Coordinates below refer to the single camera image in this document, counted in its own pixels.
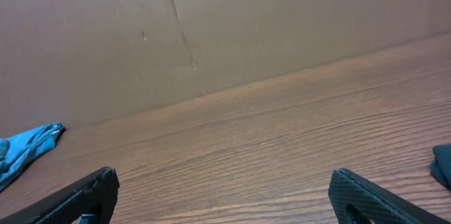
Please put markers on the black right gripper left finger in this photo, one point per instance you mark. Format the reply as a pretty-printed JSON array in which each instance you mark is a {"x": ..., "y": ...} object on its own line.
[{"x": 94, "y": 196}]

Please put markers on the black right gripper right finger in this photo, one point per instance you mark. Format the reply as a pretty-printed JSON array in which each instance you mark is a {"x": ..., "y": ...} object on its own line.
[{"x": 357, "y": 200}]

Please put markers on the folded blue denim jeans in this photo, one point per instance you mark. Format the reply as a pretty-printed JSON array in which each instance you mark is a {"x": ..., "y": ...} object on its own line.
[{"x": 19, "y": 151}]

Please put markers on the dark teal garment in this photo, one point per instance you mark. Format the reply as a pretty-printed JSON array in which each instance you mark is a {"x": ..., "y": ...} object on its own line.
[{"x": 440, "y": 167}]

